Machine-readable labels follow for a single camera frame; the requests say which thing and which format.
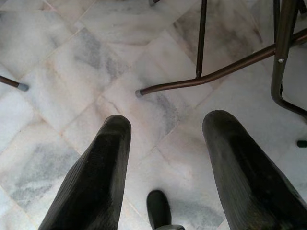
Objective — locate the dark metal chair frame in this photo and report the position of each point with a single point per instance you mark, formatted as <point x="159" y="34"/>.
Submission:
<point x="281" y="48"/>

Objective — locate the black robot foot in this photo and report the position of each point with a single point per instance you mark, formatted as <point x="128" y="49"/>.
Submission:
<point x="159" y="210"/>

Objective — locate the thin brown table brace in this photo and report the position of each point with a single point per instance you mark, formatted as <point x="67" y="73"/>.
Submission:
<point x="201" y="38"/>

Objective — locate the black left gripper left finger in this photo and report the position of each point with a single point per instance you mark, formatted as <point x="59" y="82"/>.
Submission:
<point x="96" y="182"/>

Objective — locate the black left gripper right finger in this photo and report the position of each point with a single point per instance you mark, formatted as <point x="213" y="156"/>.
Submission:
<point x="249" y="187"/>

